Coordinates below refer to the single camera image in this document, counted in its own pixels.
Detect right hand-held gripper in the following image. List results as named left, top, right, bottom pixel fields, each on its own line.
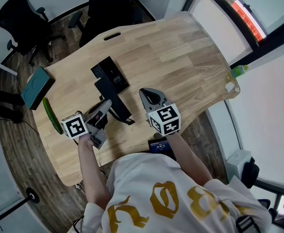
left=139, top=88, right=182, bottom=137

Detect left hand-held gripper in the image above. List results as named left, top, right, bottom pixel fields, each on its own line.
left=60, top=99, right=113, bottom=150

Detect person's right forearm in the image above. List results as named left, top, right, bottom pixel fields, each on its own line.
left=165, top=132, right=213, bottom=187

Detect person's left forearm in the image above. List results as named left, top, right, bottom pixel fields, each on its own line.
left=78, top=133, right=113, bottom=211

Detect black rectangular box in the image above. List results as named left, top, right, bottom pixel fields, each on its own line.
left=90, top=56, right=130, bottom=95

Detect green cucumber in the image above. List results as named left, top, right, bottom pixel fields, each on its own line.
left=42, top=97, right=64, bottom=135

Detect black tablet with lit screen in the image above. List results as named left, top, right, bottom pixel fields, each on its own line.
left=148, top=136, right=177, bottom=161

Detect teal box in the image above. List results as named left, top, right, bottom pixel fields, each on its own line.
left=20, top=66, right=56, bottom=111

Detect crumpled white tissue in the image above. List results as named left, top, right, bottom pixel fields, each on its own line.
left=225, top=81, right=240, bottom=93

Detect green drink bottle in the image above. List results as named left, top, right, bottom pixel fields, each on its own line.
left=226, top=64, right=250, bottom=81

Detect white shirt with gold print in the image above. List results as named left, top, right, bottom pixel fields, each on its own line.
left=67, top=152, right=272, bottom=233

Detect black office chair with headrest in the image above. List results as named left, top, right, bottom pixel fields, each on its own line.
left=67, top=0, right=145, bottom=49

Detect white box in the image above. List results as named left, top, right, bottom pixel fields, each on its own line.
left=225, top=150, right=252, bottom=183

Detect small white table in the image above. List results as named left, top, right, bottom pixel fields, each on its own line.
left=0, top=55, right=19, bottom=77

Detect black pole with round base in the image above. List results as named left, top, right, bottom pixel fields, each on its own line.
left=0, top=187, right=40, bottom=228

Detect red banner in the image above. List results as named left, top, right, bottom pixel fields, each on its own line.
left=230, top=0, right=264, bottom=44

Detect black bag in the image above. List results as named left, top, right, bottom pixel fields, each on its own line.
left=239, top=156, right=261, bottom=189

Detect blue mesh chair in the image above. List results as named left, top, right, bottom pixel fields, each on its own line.
left=255, top=178, right=284, bottom=231

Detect black window frame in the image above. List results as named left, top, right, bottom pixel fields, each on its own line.
left=182, top=0, right=284, bottom=69

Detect black strap buckle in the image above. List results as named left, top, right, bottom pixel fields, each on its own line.
left=235, top=215, right=262, bottom=233

